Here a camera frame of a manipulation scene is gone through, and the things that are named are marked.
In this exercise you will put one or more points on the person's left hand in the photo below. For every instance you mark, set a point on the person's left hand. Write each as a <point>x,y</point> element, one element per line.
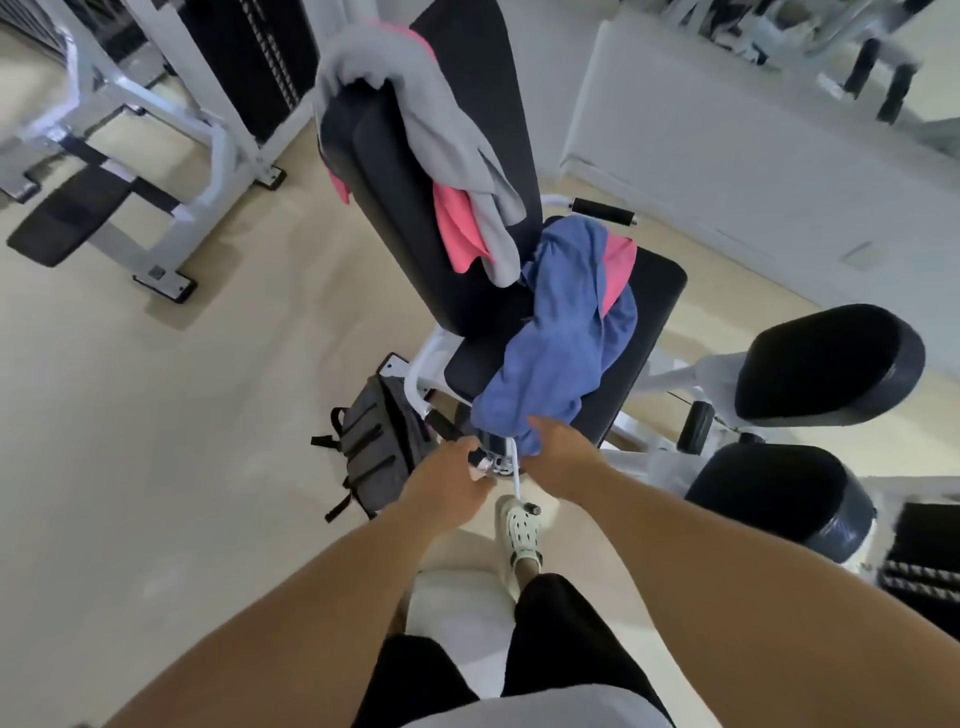
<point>446,487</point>

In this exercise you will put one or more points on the person's right hand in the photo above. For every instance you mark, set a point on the person's right hand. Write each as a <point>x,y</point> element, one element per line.
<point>562,461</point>

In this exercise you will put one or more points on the grey backpack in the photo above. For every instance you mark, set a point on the grey backpack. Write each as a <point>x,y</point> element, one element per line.
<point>375,442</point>

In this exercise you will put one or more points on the blue towel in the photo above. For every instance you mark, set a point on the blue towel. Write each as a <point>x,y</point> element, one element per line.
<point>555,330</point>

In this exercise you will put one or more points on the pink towel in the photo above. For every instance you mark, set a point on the pink towel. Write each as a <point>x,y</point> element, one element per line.
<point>619,270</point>
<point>457,225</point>

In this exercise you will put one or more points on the grey towel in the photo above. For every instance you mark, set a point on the grey towel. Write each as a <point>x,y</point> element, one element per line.
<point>442,127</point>

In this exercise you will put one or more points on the person's left forearm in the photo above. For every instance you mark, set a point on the person's left forearm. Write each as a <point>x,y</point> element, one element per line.
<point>300,630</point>

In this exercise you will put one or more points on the person's right forearm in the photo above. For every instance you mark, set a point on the person's right forearm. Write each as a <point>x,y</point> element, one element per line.
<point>750,600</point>

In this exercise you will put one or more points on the person's white right shoe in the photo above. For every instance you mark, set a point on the person's white right shoe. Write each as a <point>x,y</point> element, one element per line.
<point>520,529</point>

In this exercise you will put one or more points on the person's black shorts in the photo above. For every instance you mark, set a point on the person's black shorts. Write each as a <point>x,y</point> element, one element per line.
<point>570,637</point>

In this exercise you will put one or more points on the person's grey shirt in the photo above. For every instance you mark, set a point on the person's grey shirt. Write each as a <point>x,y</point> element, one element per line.
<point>540,709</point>

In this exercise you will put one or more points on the small black roller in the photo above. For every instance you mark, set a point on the small black roller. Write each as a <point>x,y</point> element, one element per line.
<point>696,427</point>

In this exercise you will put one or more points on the black seat pad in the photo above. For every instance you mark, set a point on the black seat pad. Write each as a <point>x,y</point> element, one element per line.
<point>645,300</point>

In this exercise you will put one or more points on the black leg pad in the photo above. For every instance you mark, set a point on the black leg pad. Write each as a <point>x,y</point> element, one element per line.
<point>825,364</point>
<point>780,495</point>

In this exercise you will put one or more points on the black backrest pad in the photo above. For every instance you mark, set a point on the black backrest pad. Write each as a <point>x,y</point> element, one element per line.
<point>397,210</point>

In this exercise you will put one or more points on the black ribbed weight stack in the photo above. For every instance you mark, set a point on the black ribbed weight stack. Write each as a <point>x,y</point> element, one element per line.
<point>926,555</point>

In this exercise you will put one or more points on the black bench pad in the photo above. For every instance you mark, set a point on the black bench pad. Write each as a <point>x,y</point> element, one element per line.
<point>67,217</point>

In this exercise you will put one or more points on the white weight machine frame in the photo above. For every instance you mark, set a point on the white weight machine frame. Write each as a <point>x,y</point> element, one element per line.
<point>195,150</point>

